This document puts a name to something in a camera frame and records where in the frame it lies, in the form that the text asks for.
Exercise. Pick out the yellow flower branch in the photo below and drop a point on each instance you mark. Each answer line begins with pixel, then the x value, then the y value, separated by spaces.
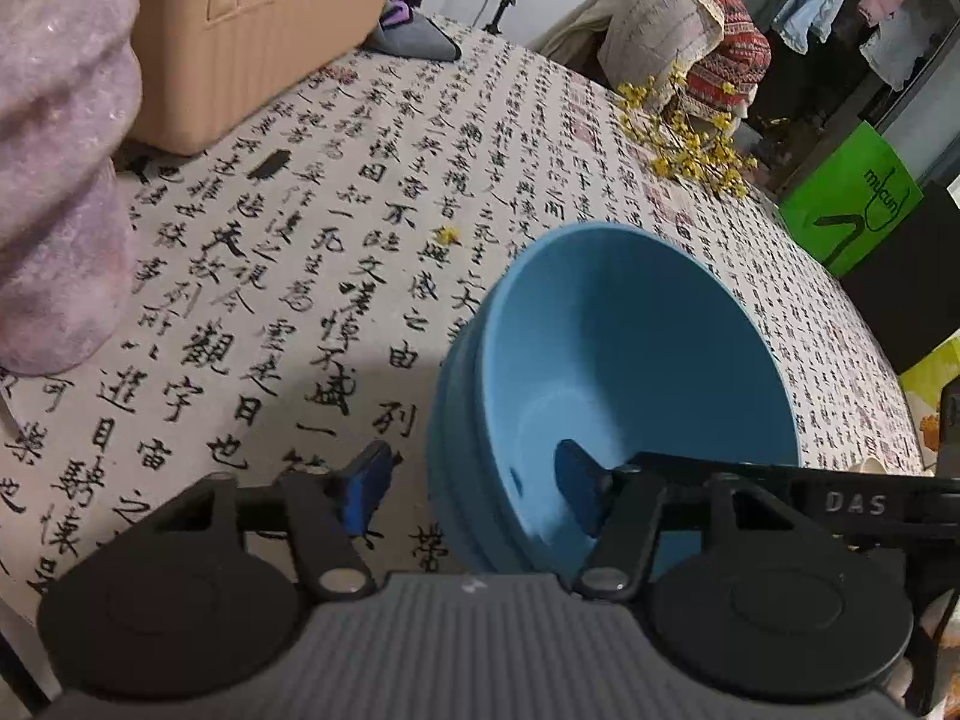
pixel 690 150

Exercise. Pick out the mottled purple ceramic vase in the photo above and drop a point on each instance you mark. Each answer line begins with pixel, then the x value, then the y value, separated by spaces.
pixel 60 165

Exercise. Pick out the hanging white shirt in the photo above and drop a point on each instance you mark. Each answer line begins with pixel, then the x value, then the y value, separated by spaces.
pixel 900 45

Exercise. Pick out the grey purple pouch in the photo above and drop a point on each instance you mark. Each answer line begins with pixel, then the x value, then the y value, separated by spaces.
pixel 412 41

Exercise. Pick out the pink beige hard case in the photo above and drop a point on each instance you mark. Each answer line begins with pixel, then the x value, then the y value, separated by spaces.
pixel 210 90

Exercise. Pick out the fallen yellow blossom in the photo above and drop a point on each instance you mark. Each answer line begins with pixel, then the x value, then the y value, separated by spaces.
pixel 448 234

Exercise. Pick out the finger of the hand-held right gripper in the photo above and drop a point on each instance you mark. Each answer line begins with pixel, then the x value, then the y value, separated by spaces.
pixel 720 465

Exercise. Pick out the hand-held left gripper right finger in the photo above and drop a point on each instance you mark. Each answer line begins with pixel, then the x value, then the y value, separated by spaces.
pixel 577 487

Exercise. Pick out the yellow printed bag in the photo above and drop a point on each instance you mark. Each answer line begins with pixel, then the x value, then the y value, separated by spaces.
pixel 930 382

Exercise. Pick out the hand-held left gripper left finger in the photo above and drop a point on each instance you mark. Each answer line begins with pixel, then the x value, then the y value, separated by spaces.
pixel 367 487

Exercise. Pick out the beige coat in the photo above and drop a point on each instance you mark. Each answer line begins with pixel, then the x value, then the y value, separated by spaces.
pixel 577 30

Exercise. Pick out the green paper bag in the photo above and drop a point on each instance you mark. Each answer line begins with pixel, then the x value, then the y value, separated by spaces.
pixel 855 195

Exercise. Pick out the cream quilted cloth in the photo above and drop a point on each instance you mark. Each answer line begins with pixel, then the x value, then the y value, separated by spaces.
pixel 652 22

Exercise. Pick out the black panel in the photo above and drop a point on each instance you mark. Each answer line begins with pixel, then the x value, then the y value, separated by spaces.
pixel 915 277

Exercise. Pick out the red patterned cloth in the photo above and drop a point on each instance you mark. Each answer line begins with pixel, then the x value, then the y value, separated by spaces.
pixel 739 52

